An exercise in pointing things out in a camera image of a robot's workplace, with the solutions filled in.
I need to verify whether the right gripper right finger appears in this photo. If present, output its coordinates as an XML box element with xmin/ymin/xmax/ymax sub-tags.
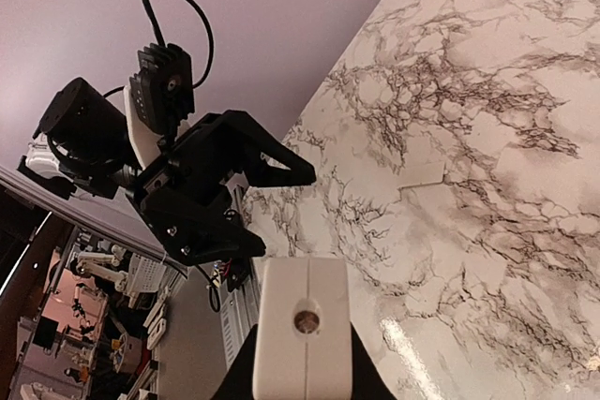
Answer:
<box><xmin>351</xmin><ymin>326</ymin><xmax>397</xmax><ymax>400</ymax></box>

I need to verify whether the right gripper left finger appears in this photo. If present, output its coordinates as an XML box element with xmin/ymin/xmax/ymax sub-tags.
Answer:
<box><xmin>211</xmin><ymin>325</ymin><xmax>258</xmax><ymax>400</ymax></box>

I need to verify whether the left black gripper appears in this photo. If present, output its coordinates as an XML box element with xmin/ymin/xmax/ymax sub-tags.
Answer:
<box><xmin>126</xmin><ymin>111</ymin><xmax>316</xmax><ymax>265</ymax></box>

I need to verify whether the white remote control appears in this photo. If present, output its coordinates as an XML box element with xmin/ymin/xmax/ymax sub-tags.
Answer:
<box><xmin>252</xmin><ymin>258</ymin><xmax>353</xmax><ymax>399</ymax></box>

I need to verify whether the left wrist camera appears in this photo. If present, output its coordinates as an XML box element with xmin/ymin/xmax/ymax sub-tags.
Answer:
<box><xmin>129</xmin><ymin>43</ymin><xmax>195</xmax><ymax>136</ymax></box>

